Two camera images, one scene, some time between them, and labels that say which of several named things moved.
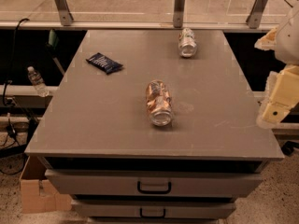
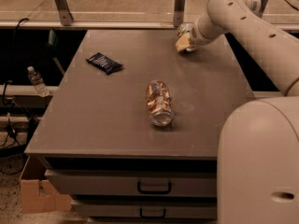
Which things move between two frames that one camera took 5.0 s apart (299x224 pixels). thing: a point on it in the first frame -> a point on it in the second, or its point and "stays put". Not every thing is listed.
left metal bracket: [65, 16] stays put
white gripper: [289, 42] -> [196, 35]
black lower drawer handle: [152, 217] stays put
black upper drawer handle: [138, 187] stays put
